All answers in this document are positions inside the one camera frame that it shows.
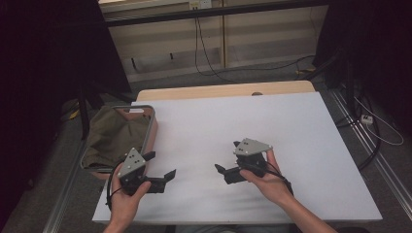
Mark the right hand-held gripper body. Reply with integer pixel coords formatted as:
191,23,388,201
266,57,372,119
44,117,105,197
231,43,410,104
232,138,274,179

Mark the person's right hand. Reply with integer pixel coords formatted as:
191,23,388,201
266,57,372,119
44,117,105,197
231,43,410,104
238,148,295,209

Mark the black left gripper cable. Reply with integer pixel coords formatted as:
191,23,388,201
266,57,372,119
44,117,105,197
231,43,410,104
105,159,125,212

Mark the thick black floor cable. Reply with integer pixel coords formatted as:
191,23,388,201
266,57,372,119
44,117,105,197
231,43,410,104
336,93,382,172

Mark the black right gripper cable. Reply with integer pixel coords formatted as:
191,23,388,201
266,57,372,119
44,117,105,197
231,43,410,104
264,160,294,196

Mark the pink basket with grey rim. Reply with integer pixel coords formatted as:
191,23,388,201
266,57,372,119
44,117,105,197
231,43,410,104
79,104,159,181

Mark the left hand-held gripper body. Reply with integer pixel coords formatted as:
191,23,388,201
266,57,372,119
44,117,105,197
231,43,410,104
117,148,149,197

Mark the aluminium floor rail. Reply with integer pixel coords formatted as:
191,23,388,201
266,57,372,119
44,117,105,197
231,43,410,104
42,139,88,233
328,88,412,212

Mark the white cable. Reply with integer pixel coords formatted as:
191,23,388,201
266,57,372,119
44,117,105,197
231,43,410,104
354,96,405,147

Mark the black horizontal bar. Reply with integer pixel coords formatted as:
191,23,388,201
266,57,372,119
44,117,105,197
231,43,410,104
103,0,328,27

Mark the black tripod stand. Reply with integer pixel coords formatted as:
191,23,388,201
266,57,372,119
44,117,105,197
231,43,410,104
77,82,134,140

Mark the white wall power socket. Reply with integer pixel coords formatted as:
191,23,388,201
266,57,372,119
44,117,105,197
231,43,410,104
189,0,213,10

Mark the white table mat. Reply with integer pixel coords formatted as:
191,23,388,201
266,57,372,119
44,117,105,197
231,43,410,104
91,91,384,225

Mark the person's left hand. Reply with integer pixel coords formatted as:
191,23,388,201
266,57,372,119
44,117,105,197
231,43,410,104
107,165,153,226

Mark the black power cable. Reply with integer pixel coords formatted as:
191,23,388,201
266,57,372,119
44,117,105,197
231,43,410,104
196,17,316,72
193,7,236,84

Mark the wooden table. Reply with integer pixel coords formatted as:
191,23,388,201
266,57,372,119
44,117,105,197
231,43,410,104
135,80,317,102

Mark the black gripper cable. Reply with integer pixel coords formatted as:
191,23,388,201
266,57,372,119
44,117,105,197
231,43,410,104
105,159,125,212
264,160,294,196

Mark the black curtain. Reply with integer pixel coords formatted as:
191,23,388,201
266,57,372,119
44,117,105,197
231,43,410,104
0,0,132,227
312,0,412,130

